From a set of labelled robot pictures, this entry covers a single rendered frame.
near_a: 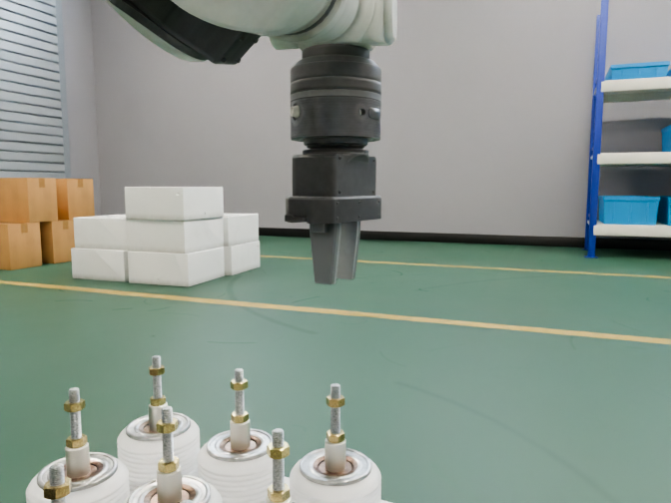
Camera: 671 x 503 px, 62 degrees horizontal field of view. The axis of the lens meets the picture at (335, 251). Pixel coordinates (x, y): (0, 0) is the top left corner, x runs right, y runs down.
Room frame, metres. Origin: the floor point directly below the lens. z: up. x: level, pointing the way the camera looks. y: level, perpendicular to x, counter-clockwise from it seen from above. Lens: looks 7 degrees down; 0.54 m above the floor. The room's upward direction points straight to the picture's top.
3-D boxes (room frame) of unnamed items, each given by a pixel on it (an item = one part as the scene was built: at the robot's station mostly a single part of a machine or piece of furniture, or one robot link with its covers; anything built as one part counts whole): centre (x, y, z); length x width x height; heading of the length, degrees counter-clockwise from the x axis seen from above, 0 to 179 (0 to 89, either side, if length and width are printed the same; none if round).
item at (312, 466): (0.55, 0.00, 0.25); 0.08 x 0.08 x 0.01
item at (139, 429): (0.65, 0.22, 0.25); 0.08 x 0.08 x 0.01
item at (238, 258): (3.61, 0.76, 0.09); 0.39 x 0.39 x 0.18; 72
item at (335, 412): (0.55, 0.00, 0.30); 0.01 x 0.01 x 0.08
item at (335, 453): (0.55, 0.00, 0.26); 0.02 x 0.02 x 0.03
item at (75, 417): (0.54, 0.26, 0.30); 0.01 x 0.01 x 0.08
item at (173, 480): (0.49, 0.16, 0.26); 0.02 x 0.02 x 0.03
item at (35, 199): (3.88, 2.14, 0.45); 0.30 x 0.24 x 0.30; 70
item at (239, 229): (3.61, 0.77, 0.27); 0.39 x 0.39 x 0.18; 70
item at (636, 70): (4.39, -2.29, 1.38); 0.50 x 0.38 x 0.11; 159
